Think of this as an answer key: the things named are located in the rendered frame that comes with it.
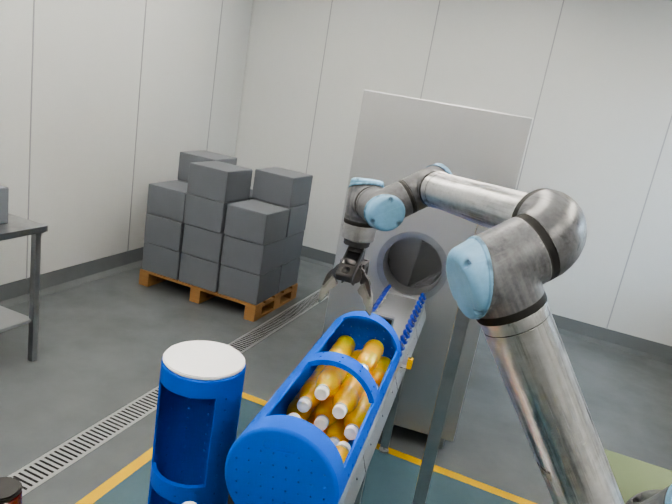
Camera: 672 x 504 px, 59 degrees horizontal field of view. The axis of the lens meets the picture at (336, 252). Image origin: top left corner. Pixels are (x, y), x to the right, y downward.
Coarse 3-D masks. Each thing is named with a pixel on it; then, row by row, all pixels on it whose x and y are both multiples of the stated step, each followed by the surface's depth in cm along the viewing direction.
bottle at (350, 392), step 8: (352, 376) 184; (344, 384) 179; (352, 384) 179; (360, 384) 181; (344, 392) 174; (352, 392) 175; (360, 392) 179; (336, 400) 172; (344, 400) 171; (352, 400) 173; (352, 408) 172
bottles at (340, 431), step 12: (384, 360) 211; (372, 372) 202; (384, 372) 203; (288, 408) 178; (312, 408) 182; (324, 408) 175; (360, 408) 177; (312, 420) 179; (324, 420) 171; (336, 420) 177; (348, 420) 173; (360, 420) 172; (324, 432) 179; (336, 432) 175; (348, 432) 169; (336, 444) 171; (348, 444) 162
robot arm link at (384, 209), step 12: (360, 192) 152; (372, 192) 148; (384, 192) 145; (396, 192) 145; (360, 204) 149; (372, 204) 143; (384, 204) 142; (396, 204) 143; (408, 204) 145; (360, 216) 152; (372, 216) 143; (384, 216) 144; (396, 216) 144; (384, 228) 145
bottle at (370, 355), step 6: (366, 342) 214; (372, 342) 211; (378, 342) 212; (366, 348) 206; (372, 348) 206; (378, 348) 208; (360, 354) 202; (366, 354) 201; (372, 354) 202; (378, 354) 206; (360, 360) 199; (366, 360) 198; (372, 360) 199; (378, 360) 205; (366, 366) 197; (372, 366) 199
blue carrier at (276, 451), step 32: (352, 320) 219; (384, 320) 216; (320, 352) 181; (384, 352) 219; (288, 384) 162; (384, 384) 188; (256, 416) 150; (288, 416) 142; (256, 448) 139; (288, 448) 137; (320, 448) 136; (352, 448) 150; (256, 480) 141; (288, 480) 139; (320, 480) 136
